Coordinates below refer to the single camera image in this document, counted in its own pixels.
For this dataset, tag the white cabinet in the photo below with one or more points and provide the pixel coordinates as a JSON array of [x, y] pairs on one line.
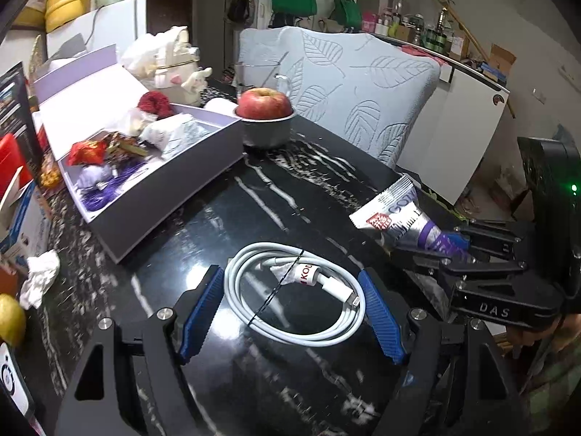
[[453, 130]]

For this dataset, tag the white printed soft packet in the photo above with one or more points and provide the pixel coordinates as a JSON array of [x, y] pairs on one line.
[[174, 134]]

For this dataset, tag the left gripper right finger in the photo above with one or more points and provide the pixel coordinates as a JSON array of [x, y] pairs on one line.
[[453, 379]]

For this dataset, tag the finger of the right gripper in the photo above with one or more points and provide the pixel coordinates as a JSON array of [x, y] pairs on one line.
[[431, 263], [487, 235]]

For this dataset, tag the cream rabbit teapot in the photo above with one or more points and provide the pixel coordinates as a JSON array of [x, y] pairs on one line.
[[178, 74]]

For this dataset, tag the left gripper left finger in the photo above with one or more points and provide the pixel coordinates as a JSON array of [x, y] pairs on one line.
[[102, 397]]

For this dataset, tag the light blue leaf pillow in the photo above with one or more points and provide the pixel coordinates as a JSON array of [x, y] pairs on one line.
[[362, 89]]

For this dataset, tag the red apple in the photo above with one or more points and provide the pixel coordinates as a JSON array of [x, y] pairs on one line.
[[263, 104]]

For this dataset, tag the white mini fridge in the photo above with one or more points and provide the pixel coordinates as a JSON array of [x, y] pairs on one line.
[[120, 23]]

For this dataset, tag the yellow lemon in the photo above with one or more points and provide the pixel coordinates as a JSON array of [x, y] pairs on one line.
[[13, 321]]

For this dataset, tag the lavender gift box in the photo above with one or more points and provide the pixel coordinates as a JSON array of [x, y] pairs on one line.
[[93, 95]]

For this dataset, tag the silver purple snack packet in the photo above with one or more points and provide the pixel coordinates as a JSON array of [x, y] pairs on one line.
[[394, 218]]

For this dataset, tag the blue white carton box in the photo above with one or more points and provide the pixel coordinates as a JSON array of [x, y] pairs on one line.
[[25, 223]]

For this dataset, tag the clear glass mug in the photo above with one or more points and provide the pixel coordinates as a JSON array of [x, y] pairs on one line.
[[250, 76]]

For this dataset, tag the red candy packet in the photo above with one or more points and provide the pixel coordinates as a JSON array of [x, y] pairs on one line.
[[87, 153]]

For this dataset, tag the red plastic container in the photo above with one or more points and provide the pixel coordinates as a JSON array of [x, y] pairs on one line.
[[11, 159]]

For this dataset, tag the crumpled white tissue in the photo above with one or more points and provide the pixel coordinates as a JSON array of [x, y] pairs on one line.
[[42, 272]]

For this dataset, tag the yellow enamel pot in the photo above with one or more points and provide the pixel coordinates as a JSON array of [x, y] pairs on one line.
[[60, 12]]

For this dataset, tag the dark red knitted scrunchie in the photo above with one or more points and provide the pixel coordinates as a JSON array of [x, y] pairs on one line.
[[155, 103]]

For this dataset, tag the grey metal bowl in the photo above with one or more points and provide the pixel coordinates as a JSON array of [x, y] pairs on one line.
[[265, 134]]

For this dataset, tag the purple tassel sachet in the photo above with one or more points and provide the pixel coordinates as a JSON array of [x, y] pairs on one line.
[[98, 184]]

